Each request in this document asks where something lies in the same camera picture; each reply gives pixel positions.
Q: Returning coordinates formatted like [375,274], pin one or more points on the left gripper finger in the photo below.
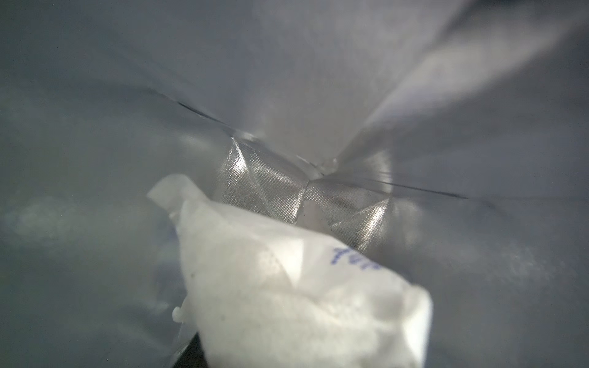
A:
[192,356]

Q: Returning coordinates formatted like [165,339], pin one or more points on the white insulated delivery bag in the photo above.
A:
[447,140]

